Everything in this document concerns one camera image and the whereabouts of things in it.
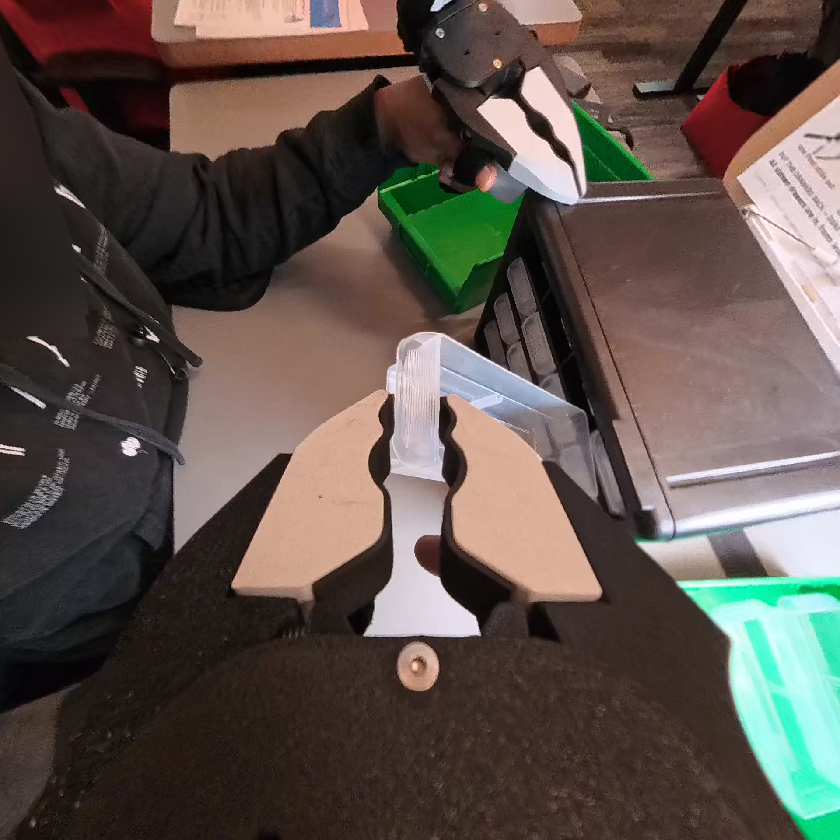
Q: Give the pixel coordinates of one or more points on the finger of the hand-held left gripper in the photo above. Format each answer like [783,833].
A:
[531,157]
[558,118]

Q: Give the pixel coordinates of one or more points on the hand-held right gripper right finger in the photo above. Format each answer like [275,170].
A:
[518,525]

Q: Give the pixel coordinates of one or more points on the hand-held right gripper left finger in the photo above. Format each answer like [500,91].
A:
[315,518]

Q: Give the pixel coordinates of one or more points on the green plastic bin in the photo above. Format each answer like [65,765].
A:
[735,589]
[453,243]

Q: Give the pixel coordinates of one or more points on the clear plastic drawer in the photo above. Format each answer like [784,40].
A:
[774,689]
[499,400]

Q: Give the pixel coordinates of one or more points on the grid of clear cabinet drawers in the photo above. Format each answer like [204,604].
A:
[525,289]

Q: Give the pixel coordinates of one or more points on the black drawer cabinet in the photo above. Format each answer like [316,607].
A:
[689,328]

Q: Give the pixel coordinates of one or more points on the person's left forearm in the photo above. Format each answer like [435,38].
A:
[262,190]

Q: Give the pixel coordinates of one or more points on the person's left hand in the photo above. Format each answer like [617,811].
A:
[413,124]

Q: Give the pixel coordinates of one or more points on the black table leg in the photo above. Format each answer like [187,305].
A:
[712,39]

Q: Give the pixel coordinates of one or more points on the instruction poster on board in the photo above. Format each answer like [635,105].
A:
[754,131]

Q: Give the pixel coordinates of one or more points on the wooden side table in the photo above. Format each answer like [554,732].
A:
[262,49]

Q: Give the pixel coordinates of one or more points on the white paper sheet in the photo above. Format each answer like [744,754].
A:
[249,16]

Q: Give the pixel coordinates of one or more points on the person's black printed hoodie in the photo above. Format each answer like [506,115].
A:
[65,459]

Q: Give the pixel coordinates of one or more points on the white metal stand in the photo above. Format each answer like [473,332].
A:
[823,328]

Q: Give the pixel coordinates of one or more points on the red fabric object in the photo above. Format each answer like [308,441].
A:
[98,33]

